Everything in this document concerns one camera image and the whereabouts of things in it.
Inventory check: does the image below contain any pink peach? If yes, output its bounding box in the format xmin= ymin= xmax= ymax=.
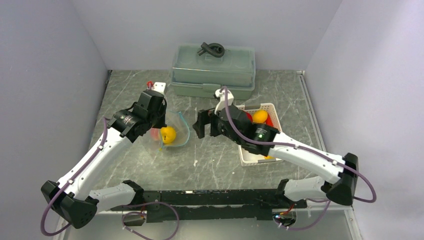
xmin=149 ymin=128 xmax=162 ymax=143

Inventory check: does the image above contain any clear zip top bag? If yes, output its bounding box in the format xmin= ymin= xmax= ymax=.
xmin=145 ymin=111 xmax=190 ymax=151

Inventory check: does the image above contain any yellow apple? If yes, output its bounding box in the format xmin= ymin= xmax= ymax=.
xmin=160 ymin=126 xmax=177 ymax=145

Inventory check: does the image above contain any white perforated plastic basket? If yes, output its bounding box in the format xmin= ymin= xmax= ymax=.
xmin=236 ymin=103 xmax=284 ymax=167

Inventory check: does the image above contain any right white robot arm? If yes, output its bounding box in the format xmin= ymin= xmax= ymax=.
xmin=192 ymin=105 xmax=359 ymax=208

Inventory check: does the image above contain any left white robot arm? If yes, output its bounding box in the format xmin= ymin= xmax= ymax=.
xmin=40 ymin=89 xmax=167 ymax=236

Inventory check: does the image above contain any red bell pepper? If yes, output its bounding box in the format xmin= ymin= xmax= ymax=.
xmin=245 ymin=112 xmax=253 ymax=122

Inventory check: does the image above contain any yellow lemon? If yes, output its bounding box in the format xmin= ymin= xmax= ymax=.
xmin=252 ymin=109 xmax=268 ymax=124

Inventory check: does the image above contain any green plastic storage box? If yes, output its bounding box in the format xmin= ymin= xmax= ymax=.
xmin=170 ymin=43 xmax=256 ymax=100

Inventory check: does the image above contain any red orange carrot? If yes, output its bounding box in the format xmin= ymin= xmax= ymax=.
xmin=265 ymin=114 xmax=274 ymax=127

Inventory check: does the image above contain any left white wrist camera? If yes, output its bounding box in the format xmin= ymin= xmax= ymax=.
xmin=146 ymin=81 xmax=167 ymax=95

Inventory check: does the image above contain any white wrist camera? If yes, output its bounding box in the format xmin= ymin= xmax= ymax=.
xmin=214 ymin=86 xmax=234 ymax=115
xmin=146 ymin=81 xmax=167 ymax=95

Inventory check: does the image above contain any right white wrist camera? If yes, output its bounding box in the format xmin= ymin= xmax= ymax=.
xmin=214 ymin=86 xmax=234 ymax=115

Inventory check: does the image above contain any black knotted hose piece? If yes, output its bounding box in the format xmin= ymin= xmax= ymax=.
xmin=197 ymin=42 xmax=226 ymax=59

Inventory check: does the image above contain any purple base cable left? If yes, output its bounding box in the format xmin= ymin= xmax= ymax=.
xmin=120 ymin=201 xmax=182 ymax=240

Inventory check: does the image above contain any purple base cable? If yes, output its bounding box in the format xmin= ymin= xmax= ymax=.
xmin=120 ymin=201 xmax=182 ymax=240
xmin=273 ymin=198 xmax=332 ymax=232

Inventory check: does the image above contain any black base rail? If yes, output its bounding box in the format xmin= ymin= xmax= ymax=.
xmin=129 ymin=189 xmax=307 ymax=223

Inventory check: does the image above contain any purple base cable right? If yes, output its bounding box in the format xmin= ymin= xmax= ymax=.
xmin=273 ymin=198 xmax=332 ymax=232

